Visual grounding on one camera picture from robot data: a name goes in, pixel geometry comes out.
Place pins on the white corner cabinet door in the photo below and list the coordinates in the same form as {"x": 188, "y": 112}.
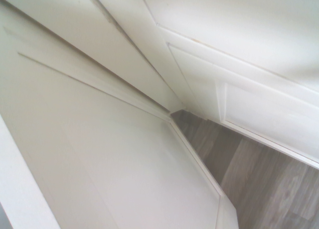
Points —
{"x": 99, "y": 151}

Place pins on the white under-sink cabinet door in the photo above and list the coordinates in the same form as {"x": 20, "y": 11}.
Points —
{"x": 261, "y": 114}

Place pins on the white base cabinet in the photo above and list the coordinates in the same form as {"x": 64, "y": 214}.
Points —
{"x": 224, "y": 22}

